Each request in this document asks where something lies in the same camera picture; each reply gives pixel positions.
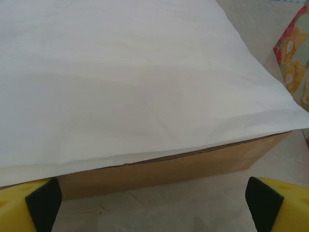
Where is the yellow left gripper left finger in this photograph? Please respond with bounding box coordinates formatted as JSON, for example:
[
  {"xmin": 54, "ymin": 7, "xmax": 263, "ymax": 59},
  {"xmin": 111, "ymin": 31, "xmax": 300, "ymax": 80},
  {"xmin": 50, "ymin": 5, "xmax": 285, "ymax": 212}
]
[{"xmin": 0, "ymin": 177, "xmax": 63, "ymax": 232}]

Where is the printed paper gift bag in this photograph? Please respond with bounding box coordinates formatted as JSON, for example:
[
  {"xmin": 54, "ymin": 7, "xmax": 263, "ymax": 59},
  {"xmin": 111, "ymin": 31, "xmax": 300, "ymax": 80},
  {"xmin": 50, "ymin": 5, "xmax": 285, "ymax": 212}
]
[{"xmin": 272, "ymin": 4, "xmax": 309, "ymax": 145}]

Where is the brown cardboard box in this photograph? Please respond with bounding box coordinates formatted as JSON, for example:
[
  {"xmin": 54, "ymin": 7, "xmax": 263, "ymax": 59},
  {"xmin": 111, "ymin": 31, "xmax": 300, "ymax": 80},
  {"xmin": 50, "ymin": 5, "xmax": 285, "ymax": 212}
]
[{"xmin": 56, "ymin": 130, "xmax": 293, "ymax": 202}]

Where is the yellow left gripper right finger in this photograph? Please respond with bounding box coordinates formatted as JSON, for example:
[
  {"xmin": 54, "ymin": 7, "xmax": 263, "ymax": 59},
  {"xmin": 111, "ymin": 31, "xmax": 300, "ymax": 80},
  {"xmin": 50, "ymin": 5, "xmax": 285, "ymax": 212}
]
[{"xmin": 245, "ymin": 176, "xmax": 309, "ymax": 232}]

